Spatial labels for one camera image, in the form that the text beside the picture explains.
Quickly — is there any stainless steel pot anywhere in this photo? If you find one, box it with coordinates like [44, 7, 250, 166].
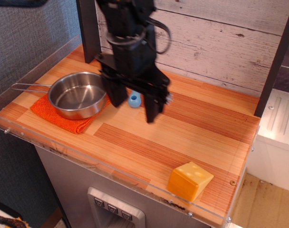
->
[10, 72, 107, 120]

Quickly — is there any yellow cheese wedge toy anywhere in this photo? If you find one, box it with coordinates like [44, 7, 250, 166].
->
[167, 161, 214, 202]

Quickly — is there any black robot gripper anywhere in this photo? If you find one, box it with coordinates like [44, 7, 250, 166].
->
[96, 45, 173, 123]

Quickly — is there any dark frame post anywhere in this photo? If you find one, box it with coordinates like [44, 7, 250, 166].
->
[76, 0, 101, 63]
[254, 17, 289, 117]

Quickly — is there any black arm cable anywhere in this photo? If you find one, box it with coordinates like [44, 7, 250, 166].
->
[146, 16, 172, 55]

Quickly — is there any white toy sink counter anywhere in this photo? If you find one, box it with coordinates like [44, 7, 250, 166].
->
[246, 89, 289, 190]

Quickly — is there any silver dispenser panel with buttons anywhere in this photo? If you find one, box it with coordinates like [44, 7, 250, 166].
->
[87, 187, 146, 228]

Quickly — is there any orange black object bottom left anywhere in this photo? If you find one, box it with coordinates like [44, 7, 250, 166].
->
[0, 216, 29, 228]

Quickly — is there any dark right frame post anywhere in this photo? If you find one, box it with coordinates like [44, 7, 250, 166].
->
[254, 17, 289, 117]

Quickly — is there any orange folded cloth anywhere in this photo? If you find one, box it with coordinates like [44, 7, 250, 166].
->
[29, 93, 112, 134]

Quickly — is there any blue grey toy scoop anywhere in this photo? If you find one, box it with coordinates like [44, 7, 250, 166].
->
[128, 90, 142, 108]

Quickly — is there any clear acrylic table guard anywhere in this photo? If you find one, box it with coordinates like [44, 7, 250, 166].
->
[0, 73, 260, 228]

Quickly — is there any dark left frame post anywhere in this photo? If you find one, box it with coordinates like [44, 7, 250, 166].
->
[76, 0, 101, 63]

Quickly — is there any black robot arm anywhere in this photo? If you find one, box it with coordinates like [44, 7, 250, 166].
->
[97, 0, 172, 123]

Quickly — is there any grey toy fridge cabinet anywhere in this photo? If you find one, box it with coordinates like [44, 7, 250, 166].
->
[35, 146, 207, 228]

